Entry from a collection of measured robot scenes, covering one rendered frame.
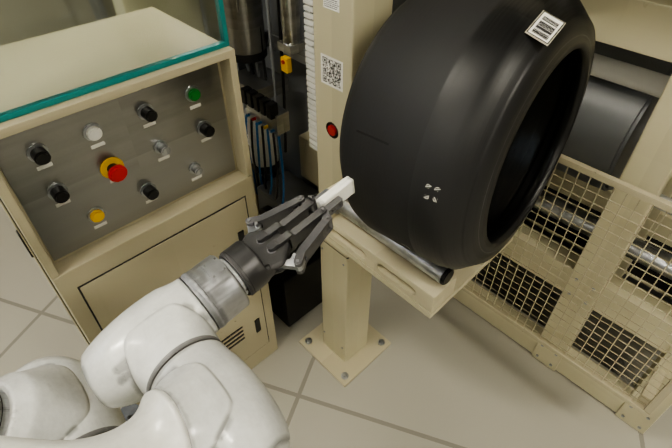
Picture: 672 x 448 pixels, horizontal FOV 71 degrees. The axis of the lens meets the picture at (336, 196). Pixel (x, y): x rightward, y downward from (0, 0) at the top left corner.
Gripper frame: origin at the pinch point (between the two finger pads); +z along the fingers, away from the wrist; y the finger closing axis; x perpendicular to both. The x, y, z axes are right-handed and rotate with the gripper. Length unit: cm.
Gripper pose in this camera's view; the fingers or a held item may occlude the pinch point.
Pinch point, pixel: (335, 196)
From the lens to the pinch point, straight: 74.8
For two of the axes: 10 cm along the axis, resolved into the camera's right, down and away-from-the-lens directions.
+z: 7.1, -5.6, 4.2
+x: 1.1, 6.8, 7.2
